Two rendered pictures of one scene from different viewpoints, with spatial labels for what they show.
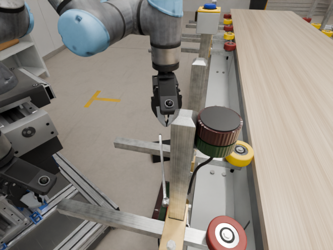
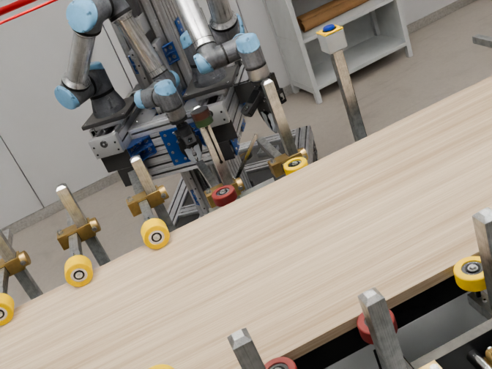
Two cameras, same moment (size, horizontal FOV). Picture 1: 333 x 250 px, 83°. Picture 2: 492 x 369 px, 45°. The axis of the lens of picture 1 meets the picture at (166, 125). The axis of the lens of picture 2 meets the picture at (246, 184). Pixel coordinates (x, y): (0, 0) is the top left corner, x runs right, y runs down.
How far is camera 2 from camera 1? 188 cm
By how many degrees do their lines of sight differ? 57
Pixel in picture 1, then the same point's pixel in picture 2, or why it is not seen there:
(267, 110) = (375, 145)
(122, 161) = not seen: hidden behind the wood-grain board
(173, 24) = (245, 57)
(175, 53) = (253, 74)
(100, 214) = (205, 172)
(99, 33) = (203, 64)
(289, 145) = (331, 173)
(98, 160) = not seen: hidden behind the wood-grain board
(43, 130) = (218, 116)
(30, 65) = (390, 33)
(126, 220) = (209, 178)
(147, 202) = not seen: hidden behind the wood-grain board
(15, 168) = (183, 128)
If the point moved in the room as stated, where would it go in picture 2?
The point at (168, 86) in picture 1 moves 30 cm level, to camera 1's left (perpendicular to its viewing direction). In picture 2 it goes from (253, 96) to (214, 85)
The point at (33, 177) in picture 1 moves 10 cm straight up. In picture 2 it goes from (187, 135) to (177, 113)
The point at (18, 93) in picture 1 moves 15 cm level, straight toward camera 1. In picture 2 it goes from (215, 86) to (203, 102)
